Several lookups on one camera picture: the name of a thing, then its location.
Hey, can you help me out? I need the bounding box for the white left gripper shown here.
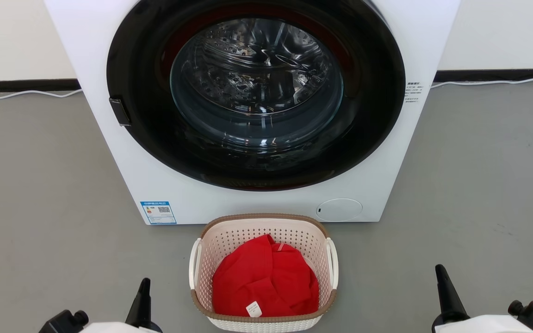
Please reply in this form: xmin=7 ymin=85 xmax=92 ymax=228
xmin=79 ymin=278 xmax=163 ymax=333

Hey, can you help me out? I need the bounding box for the small printed text sticker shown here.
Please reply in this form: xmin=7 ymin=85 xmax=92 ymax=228
xmin=405 ymin=82 xmax=427 ymax=106

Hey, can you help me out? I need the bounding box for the black round washer door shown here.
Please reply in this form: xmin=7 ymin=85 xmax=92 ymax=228
xmin=106 ymin=0 xmax=406 ymax=191

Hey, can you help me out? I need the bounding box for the white front-load washing machine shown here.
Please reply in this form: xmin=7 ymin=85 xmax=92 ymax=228
xmin=44 ymin=0 xmax=461 ymax=226

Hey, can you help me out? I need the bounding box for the white brown-rimmed laundry basket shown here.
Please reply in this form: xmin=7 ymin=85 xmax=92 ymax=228
xmin=189 ymin=213 xmax=339 ymax=333

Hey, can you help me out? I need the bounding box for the white floor cable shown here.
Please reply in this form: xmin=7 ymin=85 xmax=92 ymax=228
xmin=0 ymin=89 xmax=83 ymax=99
xmin=431 ymin=77 xmax=533 ymax=88

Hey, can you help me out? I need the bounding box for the black door latch handle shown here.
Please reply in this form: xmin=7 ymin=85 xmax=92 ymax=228
xmin=109 ymin=97 xmax=131 ymax=127

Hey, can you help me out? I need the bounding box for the steel washer drum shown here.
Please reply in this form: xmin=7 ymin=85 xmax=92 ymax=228
xmin=170 ymin=18 xmax=344 ymax=151

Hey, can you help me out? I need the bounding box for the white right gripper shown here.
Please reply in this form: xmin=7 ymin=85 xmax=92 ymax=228
xmin=432 ymin=265 xmax=533 ymax=333

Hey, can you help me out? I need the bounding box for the round white filter cover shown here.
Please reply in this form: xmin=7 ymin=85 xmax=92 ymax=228
xmin=316 ymin=198 xmax=363 ymax=222

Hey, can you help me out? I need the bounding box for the red garment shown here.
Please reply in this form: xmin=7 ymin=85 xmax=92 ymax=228
xmin=212 ymin=234 xmax=320 ymax=318

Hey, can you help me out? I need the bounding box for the blue energy label sticker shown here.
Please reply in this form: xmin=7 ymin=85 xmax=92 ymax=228
xmin=140 ymin=201 xmax=177 ymax=225

